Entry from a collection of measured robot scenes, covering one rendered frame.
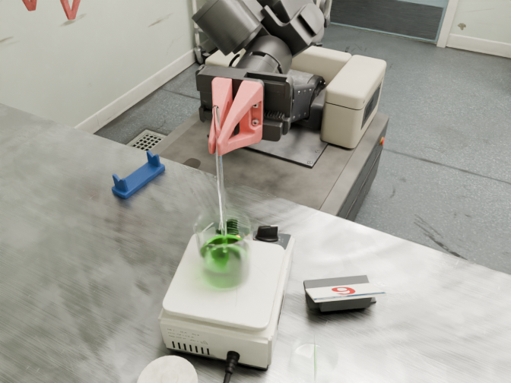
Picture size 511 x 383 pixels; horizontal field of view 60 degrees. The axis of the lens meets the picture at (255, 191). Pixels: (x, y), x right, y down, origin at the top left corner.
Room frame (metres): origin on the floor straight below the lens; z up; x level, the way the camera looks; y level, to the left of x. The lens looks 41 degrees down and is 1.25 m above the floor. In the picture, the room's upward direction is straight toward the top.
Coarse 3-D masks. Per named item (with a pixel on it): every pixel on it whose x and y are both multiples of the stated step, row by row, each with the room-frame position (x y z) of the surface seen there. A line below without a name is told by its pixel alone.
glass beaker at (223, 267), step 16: (208, 208) 0.35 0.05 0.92; (240, 208) 0.35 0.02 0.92; (192, 224) 0.33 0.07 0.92; (208, 224) 0.35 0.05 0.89; (240, 224) 0.35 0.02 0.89; (256, 224) 0.33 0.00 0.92; (240, 240) 0.30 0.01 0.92; (208, 256) 0.30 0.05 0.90; (224, 256) 0.30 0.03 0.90; (240, 256) 0.30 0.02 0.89; (208, 272) 0.30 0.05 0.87; (224, 272) 0.30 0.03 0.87; (240, 272) 0.30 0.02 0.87; (224, 288) 0.30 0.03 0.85
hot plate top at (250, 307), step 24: (192, 240) 0.38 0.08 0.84; (192, 264) 0.34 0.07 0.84; (264, 264) 0.34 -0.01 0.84; (192, 288) 0.30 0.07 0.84; (240, 288) 0.30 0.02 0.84; (264, 288) 0.30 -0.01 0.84; (168, 312) 0.28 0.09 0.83; (192, 312) 0.27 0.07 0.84; (216, 312) 0.27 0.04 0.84; (240, 312) 0.27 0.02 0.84; (264, 312) 0.27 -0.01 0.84
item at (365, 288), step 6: (324, 288) 0.36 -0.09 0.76; (330, 288) 0.36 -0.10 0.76; (336, 288) 0.36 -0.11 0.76; (342, 288) 0.36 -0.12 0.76; (348, 288) 0.36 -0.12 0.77; (354, 288) 0.36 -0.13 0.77; (360, 288) 0.35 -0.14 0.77; (366, 288) 0.35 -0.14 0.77; (372, 288) 0.35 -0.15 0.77; (318, 294) 0.34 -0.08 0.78; (324, 294) 0.34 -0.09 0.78; (330, 294) 0.34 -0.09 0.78; (336, 294) 0.34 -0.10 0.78; (342, 294) 0.34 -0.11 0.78; (348, 294) 0.33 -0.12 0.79
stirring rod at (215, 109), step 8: (216, 112) 0.34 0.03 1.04; (216, 120) 0.34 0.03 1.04; (216, 128) 0.34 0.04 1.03; (216, 136) 0.34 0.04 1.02; (216, 144) 0.34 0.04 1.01; (216, 152) 0.34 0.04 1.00; (216, 160) 0.34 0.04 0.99; (224, 200) 0.34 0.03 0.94; (224, 208) 0.34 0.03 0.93; (224, 216) 0.34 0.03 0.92; (224, 224) 0.34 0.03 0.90; (224, 232) 0.34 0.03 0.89; (224, 240) 0.34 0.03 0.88
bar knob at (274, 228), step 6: (258, 228) 0.42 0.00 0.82; (264, 228) 0.42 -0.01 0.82; (270, 228) 0.42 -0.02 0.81; (276, 228) 0.43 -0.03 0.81; (258, 234) 0.41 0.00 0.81; (264, 234) 0.41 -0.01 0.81; (270, 234) 0.42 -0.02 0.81; (276, 234) 0.42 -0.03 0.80; (264, 240) 0.41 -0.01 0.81; (270, 240) 0.41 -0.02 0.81; (276, 240) 0.41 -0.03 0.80
